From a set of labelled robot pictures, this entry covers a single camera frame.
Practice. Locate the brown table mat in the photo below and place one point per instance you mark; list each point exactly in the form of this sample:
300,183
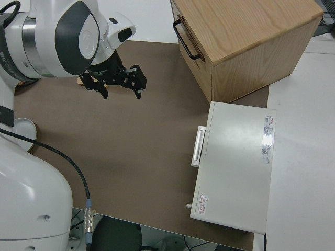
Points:
131,143

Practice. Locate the gray round plate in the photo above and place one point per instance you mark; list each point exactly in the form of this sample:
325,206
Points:
24,130

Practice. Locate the white toaster oven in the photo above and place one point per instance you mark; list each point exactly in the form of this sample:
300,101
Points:
235,162

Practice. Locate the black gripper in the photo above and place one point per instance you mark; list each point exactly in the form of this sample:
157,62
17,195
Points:
110,73

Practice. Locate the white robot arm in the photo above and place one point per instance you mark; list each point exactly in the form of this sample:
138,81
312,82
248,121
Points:
34,188

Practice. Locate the light wooden box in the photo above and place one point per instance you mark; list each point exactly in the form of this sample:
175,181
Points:
248,31

